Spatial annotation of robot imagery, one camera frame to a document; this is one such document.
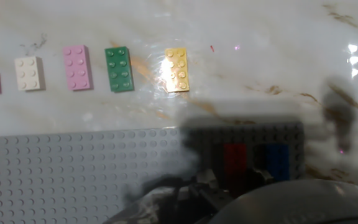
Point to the yellow Lego brick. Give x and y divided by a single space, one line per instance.
176 70

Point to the green Lego brick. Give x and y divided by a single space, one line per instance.
119 69

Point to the marble pattern mat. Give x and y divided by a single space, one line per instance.
291 46

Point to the long red Lego brick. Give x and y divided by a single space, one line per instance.
235 161

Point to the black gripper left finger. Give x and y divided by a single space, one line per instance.
191 196

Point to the grey Lego baseplate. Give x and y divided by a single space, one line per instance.
73 174

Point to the pink Lego brick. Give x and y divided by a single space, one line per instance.
77 68

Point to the white Lego brick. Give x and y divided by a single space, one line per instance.
29 73

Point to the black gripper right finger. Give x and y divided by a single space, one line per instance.
261 176

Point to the long blue Lego brick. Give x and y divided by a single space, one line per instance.
278 161

